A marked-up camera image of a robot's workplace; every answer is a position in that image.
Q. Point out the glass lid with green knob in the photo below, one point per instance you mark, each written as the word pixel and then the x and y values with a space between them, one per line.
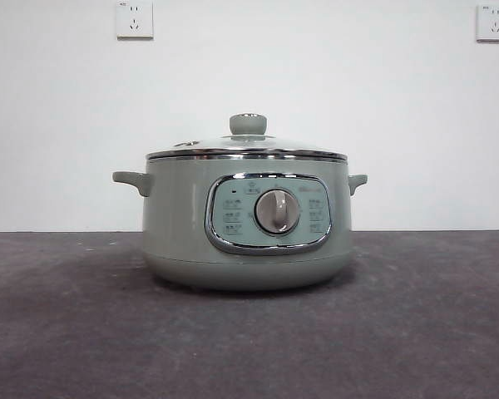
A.
pixel 248 123

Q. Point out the sage green electric pot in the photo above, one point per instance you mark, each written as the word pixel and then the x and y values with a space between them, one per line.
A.
pixel 174 232

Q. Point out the white wall socket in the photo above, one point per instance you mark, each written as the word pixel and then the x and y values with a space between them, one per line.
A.
pixel 134 21
pixel 494 23

